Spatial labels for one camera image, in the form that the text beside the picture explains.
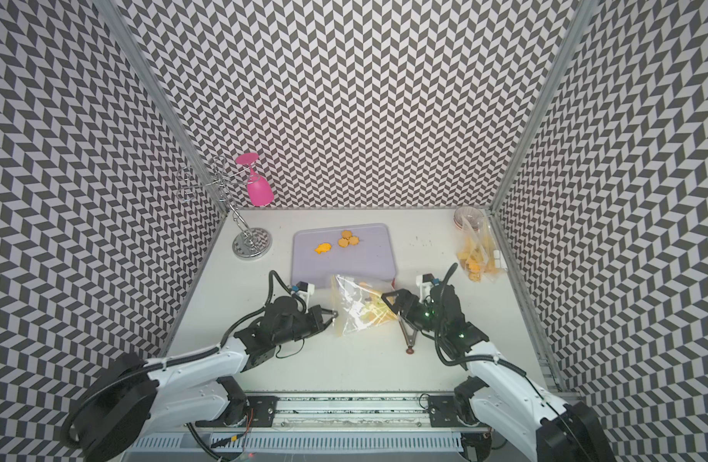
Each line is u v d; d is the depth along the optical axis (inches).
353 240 42.6
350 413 29.1
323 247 41.3
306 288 30.4
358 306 32.5
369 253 41.4
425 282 30.1
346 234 42.8
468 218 42.4
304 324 26.1
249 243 41.4
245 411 26.2
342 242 42.5
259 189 38.2
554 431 16.0
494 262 35.0
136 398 15.9
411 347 32.9
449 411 29.0
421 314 26.8
